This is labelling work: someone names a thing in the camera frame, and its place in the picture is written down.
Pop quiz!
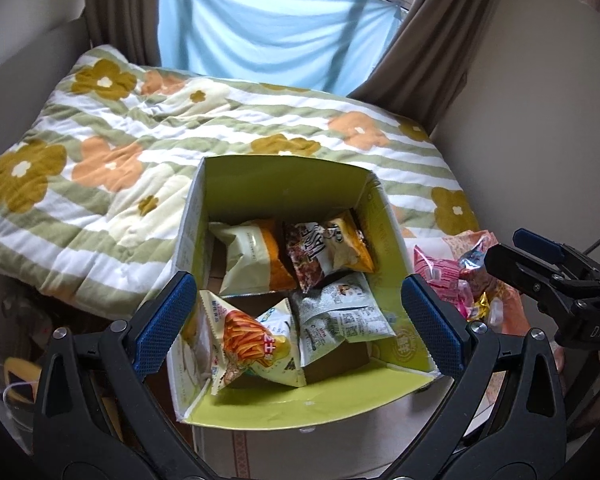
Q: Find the fries snack bag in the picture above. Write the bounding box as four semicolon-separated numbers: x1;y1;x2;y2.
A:
200;290;306;396

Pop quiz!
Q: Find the pale green snack bag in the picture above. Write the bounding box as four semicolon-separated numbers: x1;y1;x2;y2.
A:
290;272;395;367

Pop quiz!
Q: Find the orange cream snack bag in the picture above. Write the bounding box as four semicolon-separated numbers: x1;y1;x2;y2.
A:
209;219;297;297

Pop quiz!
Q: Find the yellow noodle snack bag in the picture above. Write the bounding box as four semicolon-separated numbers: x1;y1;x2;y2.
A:
285;210;375;294

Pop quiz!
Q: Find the gold black snack bag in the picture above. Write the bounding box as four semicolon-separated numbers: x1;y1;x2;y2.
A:
468;292;505;328

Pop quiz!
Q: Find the right hand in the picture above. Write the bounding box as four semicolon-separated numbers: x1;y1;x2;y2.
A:
551;342;600;429

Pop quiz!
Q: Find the pink floral cloth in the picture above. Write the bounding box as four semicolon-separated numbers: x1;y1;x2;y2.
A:
443;230;531;336

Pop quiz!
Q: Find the floral striped duvet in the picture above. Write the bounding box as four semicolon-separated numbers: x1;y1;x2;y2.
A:
0;46;478;318

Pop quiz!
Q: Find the green cardboard box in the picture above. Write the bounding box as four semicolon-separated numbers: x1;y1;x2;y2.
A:
165;154;441;432

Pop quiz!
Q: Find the right brown curtain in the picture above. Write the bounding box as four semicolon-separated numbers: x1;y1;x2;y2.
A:
350;0;497;132

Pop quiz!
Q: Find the brown curtain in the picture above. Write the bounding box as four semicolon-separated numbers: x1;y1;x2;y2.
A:
350;0;497;132
84;0;161;66

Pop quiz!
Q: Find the grey headboard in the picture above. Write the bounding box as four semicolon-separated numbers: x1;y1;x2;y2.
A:
0;18;91;154

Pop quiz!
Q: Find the blue window cloth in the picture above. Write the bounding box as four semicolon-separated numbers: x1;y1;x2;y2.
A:
158;0;402;96

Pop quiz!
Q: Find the left brown curtain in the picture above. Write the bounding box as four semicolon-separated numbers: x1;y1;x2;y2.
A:
84;0;161;66

